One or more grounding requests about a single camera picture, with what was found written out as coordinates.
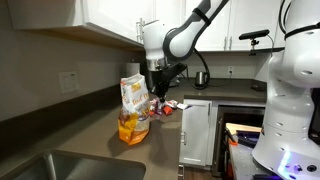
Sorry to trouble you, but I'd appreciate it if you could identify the white lower cabinet door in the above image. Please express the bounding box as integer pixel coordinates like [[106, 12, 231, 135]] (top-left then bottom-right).
[[179, 99, 211, 166]]

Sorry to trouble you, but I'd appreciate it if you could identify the large white orange snack bag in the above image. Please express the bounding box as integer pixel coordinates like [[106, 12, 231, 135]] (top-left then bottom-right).
[[118, 73, 150, 145]]

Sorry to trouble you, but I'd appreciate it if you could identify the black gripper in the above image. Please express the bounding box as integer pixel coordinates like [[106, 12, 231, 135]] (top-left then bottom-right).
[[149, 58, 187, 95]]

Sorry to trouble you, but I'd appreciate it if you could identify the white wall outlet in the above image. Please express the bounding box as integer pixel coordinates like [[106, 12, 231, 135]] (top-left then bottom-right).
[[59, 71, 79, 94]]

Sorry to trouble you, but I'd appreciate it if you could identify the black camera on stand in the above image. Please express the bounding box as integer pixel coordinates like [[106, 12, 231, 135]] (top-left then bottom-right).
[[239, 29, 270, 56]]

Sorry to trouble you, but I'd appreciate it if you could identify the purple white small packet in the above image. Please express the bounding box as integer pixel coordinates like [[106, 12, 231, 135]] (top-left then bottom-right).
[[150, 99, 163, 116]]

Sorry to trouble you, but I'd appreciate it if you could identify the stainless steel sink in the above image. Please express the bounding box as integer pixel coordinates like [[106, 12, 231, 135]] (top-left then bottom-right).
[[1, 150, 146, 180]]

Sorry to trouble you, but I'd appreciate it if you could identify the black electric kettle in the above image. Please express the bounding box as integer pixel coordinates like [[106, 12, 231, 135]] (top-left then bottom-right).
[[195, 71, 207, 88]]

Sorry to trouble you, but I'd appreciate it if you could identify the red small packet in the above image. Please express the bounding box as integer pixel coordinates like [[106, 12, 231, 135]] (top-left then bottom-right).
[[163, 106, 172, 115]]

